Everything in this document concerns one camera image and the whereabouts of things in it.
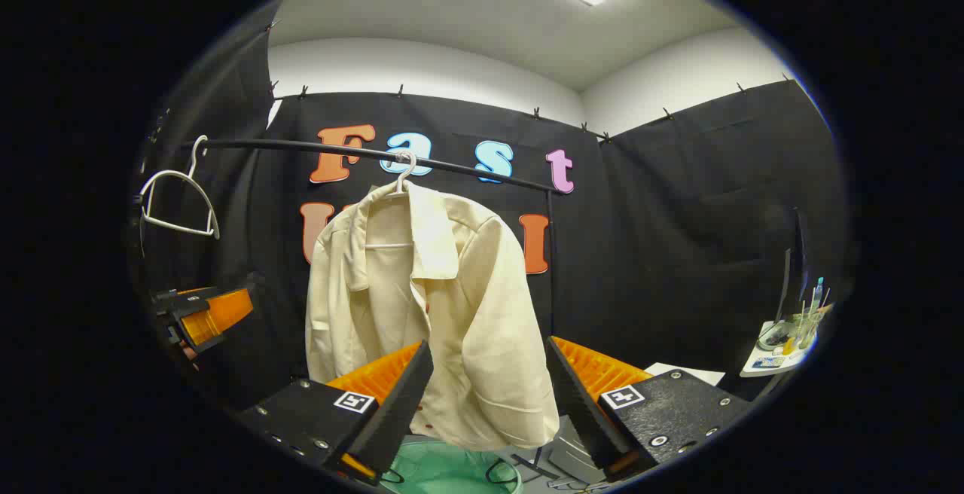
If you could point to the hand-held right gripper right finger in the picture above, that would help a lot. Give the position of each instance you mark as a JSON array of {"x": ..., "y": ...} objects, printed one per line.
[{"x": 580, "y": 411}]

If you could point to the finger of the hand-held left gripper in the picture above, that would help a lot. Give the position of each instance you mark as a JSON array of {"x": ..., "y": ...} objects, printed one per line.
[{"x": 218, "y": 313}]

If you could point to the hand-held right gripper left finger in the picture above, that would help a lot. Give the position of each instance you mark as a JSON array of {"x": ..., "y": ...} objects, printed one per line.
[{"x": 399, "y": 404}]

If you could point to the green laundry hamper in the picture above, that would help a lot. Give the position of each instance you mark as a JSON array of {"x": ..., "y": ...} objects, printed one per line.
[{"x": 444, "y": 471}]

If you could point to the cream button-up shirt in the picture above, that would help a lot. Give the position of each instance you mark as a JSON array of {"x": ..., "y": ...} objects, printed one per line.
[{"x": 452, "y": 313}]

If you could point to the white plastic clothes hanger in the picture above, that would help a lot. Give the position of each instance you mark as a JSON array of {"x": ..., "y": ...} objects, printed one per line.
[
  {"x": 407, "y": 170},
  {"x": 197, "y": 191}
]

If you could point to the black metal clothes rack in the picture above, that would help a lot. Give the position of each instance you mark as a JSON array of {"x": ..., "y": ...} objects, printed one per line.
[{"x": 452, "y": 165}]

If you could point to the black backdrop cloth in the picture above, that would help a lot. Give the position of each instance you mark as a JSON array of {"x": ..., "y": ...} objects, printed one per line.
[{"x": 678, "y": 253}]

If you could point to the white side desk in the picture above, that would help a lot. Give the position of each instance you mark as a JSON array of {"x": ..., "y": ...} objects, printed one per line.
[{"x": 764, "y": 364}]

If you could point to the clear pen holder cup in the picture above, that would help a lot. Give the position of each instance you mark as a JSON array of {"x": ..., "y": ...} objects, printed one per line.
[{"x": 807, "y": 328}]

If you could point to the black computer monitor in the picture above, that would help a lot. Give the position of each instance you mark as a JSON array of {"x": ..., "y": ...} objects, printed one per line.
[{"x": 798, "y": 253}]

